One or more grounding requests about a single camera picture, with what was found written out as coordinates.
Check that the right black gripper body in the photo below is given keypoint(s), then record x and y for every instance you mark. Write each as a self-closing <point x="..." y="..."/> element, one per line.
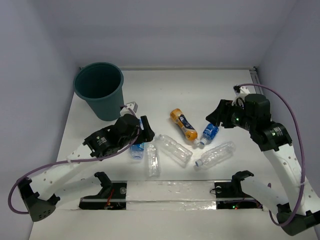
<point x="239" y="118"/>

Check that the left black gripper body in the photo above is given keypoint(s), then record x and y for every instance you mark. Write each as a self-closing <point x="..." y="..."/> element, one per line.
<point x="146" y="128"/>

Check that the small blue label bottle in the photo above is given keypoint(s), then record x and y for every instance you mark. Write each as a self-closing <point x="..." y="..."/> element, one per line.
<point x="208" y="134"/>

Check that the clear crushed bottle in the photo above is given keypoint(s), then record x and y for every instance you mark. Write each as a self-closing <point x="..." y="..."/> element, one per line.
<point x="153" y="160"/>
<point x="174" y="150"/>

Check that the orange juice bottle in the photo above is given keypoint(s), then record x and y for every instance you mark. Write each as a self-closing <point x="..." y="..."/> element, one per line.
<point x="188" y="130"/>

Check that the clear bottle blue cap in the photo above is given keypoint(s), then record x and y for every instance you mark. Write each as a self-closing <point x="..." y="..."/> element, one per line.
<point x="216" y="155"/>

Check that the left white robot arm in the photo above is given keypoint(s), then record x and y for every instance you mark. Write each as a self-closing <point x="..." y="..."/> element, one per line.
<point x="39" y="187"/>

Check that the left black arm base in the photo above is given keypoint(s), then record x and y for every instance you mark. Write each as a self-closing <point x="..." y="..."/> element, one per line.
<point x="112" y="195"/>

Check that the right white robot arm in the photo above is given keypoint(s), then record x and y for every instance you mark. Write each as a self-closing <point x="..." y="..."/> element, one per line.
<point x="299" y="208"/>

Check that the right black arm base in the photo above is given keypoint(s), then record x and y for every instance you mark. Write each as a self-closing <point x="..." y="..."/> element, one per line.
<point x="232" y="194"/>

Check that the dark green plastic bin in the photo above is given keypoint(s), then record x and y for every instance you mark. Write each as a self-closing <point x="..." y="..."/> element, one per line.
<point x="100" y="85"/>

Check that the silver tape strip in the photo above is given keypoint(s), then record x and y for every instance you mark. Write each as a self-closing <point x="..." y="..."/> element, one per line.
<point x="170" y="195"/>

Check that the metal side rail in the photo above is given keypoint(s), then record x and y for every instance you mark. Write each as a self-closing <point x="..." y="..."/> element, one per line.
<point x="255" y="80"/>

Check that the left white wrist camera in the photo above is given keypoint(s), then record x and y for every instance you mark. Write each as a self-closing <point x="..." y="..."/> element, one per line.
<point x="129" y="108"/>

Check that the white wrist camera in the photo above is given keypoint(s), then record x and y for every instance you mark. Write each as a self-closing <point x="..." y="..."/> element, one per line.
<point x="129" y="108"/>
<point x="241" y="92"/>

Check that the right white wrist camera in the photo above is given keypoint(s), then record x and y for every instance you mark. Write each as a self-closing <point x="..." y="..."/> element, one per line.
<point x="241" y="92"/>

